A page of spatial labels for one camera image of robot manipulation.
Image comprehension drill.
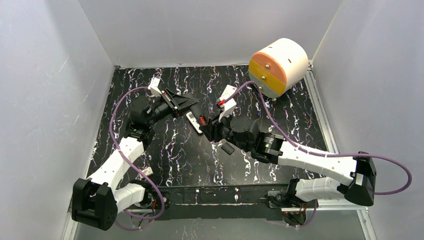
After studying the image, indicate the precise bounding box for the beige remote control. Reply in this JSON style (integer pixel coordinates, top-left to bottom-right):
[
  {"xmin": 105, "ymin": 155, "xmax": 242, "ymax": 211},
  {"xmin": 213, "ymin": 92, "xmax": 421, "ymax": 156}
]
[{"xmin": 185, "ymin": 111, "xmax": 203, "ymax": 135}]

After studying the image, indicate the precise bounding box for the red orange battery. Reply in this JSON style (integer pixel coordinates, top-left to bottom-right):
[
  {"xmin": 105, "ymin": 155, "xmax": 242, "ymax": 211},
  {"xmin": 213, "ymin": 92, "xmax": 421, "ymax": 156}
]
[{"xmin": 199, "ymin": 116, "xmax": 207, "ymax": 126}]

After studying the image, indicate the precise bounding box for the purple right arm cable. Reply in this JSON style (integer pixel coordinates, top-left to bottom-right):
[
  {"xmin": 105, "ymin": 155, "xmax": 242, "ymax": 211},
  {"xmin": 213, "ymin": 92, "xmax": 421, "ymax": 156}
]
[{"xmin": 228, "ymin": 81, "xmax": 413, "ymax": 196}]

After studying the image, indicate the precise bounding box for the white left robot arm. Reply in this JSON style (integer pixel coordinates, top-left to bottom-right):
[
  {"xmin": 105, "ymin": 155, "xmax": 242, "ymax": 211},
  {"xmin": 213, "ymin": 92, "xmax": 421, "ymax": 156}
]
[{"xmin": 71, "ymin": 88, "xmax": 199, "ymax": 231}]

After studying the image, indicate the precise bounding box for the round drawer cabinet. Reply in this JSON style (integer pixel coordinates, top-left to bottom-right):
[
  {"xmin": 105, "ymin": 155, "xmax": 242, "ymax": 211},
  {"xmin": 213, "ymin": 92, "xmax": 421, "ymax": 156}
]
[{"xmin": 248, "ymin": 38, "xmax": 309, "ymax": 99}]

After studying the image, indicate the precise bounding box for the black remote battery cover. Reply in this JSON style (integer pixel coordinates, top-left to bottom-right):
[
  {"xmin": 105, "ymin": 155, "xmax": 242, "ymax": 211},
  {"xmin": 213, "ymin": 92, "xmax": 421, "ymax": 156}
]
[{"xmin": 221, "ymin": 142, "xmax": 235, "ymax": 155}]

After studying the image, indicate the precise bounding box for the small white red remote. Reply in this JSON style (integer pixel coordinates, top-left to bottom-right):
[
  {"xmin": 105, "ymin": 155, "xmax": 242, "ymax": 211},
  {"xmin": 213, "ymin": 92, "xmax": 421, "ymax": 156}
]
[{"xmin": 142, "ymin": 166, "xmax": 153, "ymax": 176}]

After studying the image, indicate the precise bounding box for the black cylindrical remote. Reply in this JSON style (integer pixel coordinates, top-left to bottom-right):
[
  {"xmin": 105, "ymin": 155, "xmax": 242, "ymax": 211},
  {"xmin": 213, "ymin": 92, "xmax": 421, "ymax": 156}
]
[{"xmin": 190, "ymin": 103, "xmax": 212, "ymax": 135}]

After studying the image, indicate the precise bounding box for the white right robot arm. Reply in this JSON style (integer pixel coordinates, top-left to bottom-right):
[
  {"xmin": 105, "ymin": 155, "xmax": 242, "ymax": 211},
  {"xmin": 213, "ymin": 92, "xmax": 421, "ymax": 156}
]
[{"xmin": 199, "ymin": 116, "xmax": 377, "ymax": 207}]

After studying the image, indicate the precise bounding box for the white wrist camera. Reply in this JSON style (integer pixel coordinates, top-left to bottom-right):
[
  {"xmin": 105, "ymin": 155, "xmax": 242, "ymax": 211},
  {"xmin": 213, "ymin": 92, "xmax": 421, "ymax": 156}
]
[
  {"xmin": 147, "ymin": 77, "xmax": 162, "ymax": 97},
  {"xmin": 217, "ymin": 97, "xmax": 237, "ymax": 123}
]

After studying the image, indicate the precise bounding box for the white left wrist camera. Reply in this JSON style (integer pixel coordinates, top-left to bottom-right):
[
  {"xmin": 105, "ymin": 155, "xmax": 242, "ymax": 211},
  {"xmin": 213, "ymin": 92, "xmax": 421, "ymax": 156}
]
[{"xmin": 147, "ymin": 77, "xmax": 162, "ymax": 97}]

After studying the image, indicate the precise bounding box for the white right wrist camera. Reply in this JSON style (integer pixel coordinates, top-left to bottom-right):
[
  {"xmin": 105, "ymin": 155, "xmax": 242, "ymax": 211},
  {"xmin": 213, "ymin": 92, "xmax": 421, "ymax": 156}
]
[{"xmin": 217, "ymin": 97, "xmax": 237, "ymax": 123}]

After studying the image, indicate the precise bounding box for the black base bar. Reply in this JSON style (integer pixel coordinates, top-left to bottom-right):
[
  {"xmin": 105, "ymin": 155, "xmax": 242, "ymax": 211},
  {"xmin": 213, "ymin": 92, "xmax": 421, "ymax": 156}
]
[{"xmin": 157, "ymin": 183, "xmax": 288, "ymax": 221}]

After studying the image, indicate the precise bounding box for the white remote with red button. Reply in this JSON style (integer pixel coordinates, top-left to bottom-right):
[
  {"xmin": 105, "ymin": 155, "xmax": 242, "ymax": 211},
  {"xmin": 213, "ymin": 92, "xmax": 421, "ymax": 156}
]
[{"xmin": 219, "ymin": 84, "xmax": 237, "ymax": 102}]

